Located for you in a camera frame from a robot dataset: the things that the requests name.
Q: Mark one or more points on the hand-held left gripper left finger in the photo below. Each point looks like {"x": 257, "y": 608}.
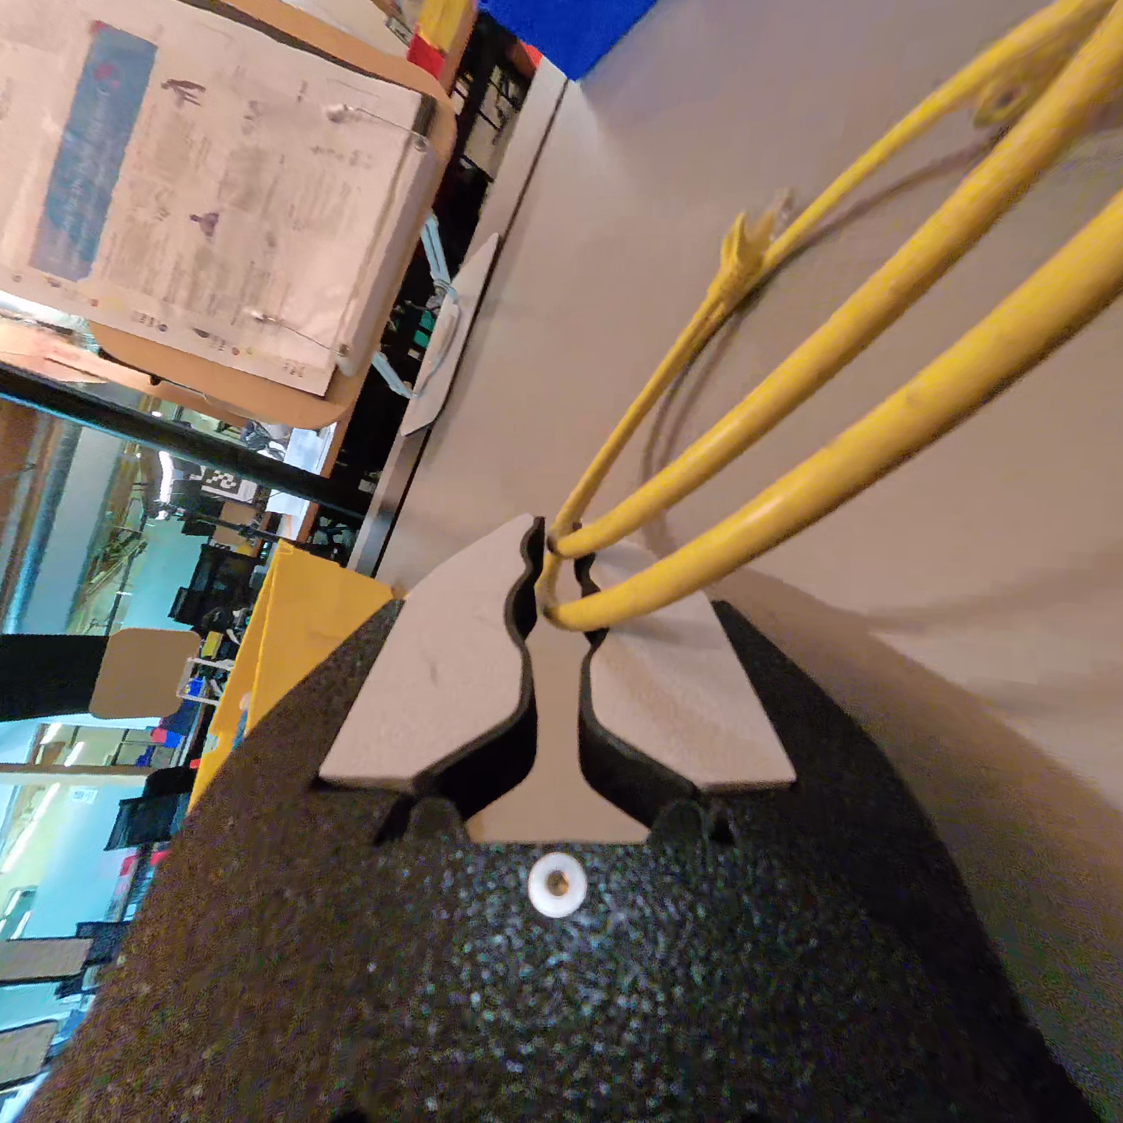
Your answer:
{"x": 438, "y": 684}

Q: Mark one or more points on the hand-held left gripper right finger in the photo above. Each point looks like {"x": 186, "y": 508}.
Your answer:
{"x": 684, "y": 702}

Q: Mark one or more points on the large yellow plastic bin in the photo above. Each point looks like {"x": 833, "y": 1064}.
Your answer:
{"x": 298, "y": 613}

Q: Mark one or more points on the blue plastic bin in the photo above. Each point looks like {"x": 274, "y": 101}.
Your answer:
{"x": 569, "y": 31}

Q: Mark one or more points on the grey desk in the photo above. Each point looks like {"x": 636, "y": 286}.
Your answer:
{"x": 877, "y": 527}

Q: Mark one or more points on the wooden document stand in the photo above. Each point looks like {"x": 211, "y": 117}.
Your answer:
{"x": 144, "y": 675}
{"x": 263, "y": 394}

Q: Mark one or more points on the black white tag sign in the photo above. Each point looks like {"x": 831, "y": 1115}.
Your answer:
{"x": 223, "y": 482}

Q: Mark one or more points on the black tripod pole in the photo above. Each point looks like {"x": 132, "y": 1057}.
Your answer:
{"x": 175, "y": 438}

